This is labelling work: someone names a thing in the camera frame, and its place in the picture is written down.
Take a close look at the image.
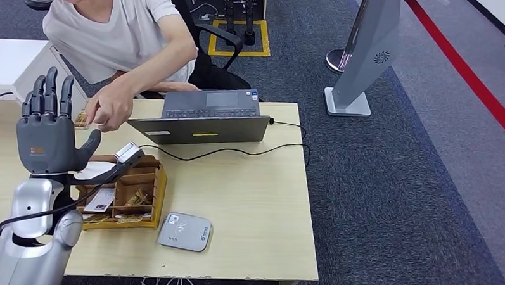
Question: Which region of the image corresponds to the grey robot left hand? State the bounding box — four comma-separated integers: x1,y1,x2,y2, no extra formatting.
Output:
14,65,105,179

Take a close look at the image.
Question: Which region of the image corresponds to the person's left hand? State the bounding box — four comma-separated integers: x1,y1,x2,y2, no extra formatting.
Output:
84,83,134,134

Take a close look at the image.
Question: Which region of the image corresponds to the person's right hand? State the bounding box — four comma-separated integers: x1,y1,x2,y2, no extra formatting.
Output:
165,81,201,94

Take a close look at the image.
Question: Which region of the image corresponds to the white ID card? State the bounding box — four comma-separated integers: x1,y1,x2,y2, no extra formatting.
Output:
83,188,116,213

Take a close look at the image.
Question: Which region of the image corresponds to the white card stack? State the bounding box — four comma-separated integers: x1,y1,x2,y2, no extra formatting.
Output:
74,160,117,183

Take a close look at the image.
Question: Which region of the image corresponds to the person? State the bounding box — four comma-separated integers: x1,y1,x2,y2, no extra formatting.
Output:
10,0,204,136

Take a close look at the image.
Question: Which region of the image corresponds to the grey card reader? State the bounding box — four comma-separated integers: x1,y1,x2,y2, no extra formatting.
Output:
157,212,213,254

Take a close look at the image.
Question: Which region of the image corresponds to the grey laptop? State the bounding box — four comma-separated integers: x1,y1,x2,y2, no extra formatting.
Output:
125,85,272,149

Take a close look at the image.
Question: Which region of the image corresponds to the black office chair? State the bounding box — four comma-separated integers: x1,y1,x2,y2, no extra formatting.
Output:
141,0,256,104

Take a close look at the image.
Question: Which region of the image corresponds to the white cabinet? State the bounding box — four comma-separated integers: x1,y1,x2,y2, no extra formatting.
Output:
0,38,91,111

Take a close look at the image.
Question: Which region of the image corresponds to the black robot leg stand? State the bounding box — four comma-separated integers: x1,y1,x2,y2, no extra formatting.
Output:
222,0,258,47

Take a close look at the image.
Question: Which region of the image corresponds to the wooden compartment organizer box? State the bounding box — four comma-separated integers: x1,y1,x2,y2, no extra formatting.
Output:
73,151,169,234

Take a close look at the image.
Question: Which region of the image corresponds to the chrome stanchion base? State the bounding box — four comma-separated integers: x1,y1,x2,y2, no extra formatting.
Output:
325,47,354,75

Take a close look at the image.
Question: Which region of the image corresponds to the grey kiosk stand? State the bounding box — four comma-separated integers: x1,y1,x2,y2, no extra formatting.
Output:
323,0,403,119

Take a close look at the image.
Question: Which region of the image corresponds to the white raised platform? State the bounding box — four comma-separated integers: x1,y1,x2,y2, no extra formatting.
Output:
463,0,505,47

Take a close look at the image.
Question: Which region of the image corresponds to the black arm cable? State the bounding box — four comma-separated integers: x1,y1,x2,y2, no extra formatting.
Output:
0,182,103,239

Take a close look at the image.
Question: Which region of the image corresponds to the black laptop power cable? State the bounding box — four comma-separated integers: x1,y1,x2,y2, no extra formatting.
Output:
137,113,313,166

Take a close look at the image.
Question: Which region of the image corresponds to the white floor cable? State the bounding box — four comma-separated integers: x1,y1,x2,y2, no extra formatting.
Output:
189,3,221,20

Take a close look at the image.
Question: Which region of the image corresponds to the white cable bundle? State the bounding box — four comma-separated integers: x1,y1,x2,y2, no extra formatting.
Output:
140,276,198,285

